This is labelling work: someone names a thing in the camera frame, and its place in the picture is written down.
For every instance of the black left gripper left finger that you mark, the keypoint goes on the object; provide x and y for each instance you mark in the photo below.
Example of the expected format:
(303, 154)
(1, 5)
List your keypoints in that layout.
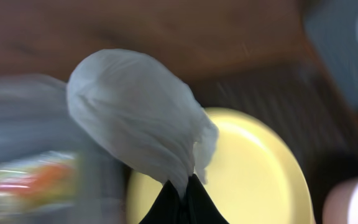
(168, 208)

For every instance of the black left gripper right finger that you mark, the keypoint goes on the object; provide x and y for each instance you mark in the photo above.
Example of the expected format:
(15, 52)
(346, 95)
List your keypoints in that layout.
(201, 209)

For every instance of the white paper napkin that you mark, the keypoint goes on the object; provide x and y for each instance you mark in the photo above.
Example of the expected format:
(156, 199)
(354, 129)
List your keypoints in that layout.
(142, 114)

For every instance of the yellow green snack wrapper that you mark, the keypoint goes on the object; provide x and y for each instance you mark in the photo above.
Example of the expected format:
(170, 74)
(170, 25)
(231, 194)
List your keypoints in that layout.
(31, 183)

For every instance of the pink bowl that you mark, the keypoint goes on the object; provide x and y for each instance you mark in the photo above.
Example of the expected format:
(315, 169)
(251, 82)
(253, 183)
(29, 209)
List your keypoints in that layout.
(341, 204)

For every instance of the clear plastic waste bin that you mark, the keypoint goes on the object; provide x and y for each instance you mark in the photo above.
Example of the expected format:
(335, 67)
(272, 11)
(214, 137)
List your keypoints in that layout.
(34, 120)

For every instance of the gray dishwasher rack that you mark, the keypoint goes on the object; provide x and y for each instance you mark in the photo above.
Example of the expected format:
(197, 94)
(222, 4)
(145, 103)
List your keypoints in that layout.
(332, 26)

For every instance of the yellow plate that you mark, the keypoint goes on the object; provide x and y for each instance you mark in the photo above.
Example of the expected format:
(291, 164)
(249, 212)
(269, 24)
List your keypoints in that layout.
(253, 177)

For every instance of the brown serving tray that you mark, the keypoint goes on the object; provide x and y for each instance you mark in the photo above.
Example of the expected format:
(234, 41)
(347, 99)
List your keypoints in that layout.
(304, 109)

